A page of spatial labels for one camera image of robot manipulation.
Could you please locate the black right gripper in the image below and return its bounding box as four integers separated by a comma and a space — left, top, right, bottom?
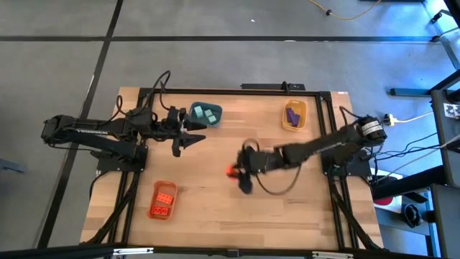
231, 145, 277, 196

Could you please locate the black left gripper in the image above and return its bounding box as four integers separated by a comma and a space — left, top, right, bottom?
157, 105, 209, 159

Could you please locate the blue plastic bin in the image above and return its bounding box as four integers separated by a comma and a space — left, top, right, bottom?
188, 101, 224, 128

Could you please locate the orange plastic bin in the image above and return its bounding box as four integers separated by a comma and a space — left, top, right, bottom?
146, 179, 178, 222

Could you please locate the yellow plastic bin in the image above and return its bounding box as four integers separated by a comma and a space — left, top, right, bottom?
281, 98, 309, 132

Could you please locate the black power strip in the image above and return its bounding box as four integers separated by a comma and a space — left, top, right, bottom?
240, 83, 307, 91

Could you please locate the red round object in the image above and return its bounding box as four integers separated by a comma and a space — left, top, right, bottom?
373, 195, 395, 207

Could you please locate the black metal beam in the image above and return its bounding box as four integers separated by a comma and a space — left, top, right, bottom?
371, 165, 447, 201

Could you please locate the black headset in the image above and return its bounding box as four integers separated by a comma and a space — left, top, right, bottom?
402, 202, 423, 229

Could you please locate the grey side table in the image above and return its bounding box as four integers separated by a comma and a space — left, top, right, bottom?
428, 88, 460, 188

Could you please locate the black white fiducial tag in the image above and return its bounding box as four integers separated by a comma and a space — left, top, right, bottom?
443, 103, 460, 120

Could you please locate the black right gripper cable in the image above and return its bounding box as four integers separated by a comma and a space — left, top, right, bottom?
254, 163, 303, 198

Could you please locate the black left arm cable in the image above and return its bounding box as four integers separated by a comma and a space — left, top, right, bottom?
142, 69, 173, 113

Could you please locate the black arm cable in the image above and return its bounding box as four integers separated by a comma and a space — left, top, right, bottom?
338, 105, 361, 127
142, 69, 173, 113

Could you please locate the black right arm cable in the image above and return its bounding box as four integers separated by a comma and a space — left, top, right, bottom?
338, 105, 361, 127

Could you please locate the silver frame bracket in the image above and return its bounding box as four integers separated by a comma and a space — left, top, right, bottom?
311, 250, 354, 259
112, 247, 155, 256

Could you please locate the yellow cable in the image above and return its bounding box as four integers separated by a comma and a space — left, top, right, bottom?
308, 0, 383, 22

